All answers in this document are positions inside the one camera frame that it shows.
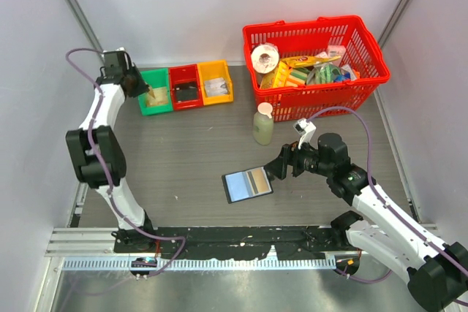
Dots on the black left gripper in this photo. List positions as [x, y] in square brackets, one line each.
[142, 87]

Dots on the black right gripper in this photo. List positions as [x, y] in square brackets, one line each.
[289, 156]

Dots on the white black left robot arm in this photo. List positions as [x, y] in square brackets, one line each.
[97, 157]

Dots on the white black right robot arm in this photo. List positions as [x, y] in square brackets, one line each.
[435, 272]

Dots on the gold cards in green bin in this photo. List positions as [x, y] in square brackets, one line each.
[161, 97]

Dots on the black cards in red bin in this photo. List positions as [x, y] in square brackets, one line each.
[186, 92]

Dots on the white cards in yellow bin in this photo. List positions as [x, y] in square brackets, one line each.
[216, 87]

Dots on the green plastic bin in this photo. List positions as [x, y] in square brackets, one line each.
[155, 78]

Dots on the green liquid soap bottle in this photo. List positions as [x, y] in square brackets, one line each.
[263, 123]

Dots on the red plastic bin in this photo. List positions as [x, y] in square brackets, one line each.
[182, 74]

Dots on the yellow plastic bin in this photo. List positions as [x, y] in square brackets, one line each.
[210, 70]

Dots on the yellow green sponge pack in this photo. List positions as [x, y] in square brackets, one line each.
[286, 76]

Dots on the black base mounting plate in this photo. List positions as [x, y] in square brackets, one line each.
[237, 243]

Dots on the green packaged item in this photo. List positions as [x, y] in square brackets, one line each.
[323, 74]

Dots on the yellow snack bag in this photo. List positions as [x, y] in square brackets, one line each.
[306, 61]

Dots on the white toilet paper roll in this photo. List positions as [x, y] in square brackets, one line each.
[265, 58]

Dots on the white pink carton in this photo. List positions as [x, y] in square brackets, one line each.
[336, 50]

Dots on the red shopping basket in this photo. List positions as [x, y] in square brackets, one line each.
[309, 38]

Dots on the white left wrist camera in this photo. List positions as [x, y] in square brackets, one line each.
[119, 49]

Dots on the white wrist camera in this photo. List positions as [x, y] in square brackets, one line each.
[306, 130]
[119, 49]

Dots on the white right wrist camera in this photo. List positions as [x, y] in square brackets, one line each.
[306, 130]

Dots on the white slotted cable duct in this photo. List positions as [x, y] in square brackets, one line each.
[133, 263]

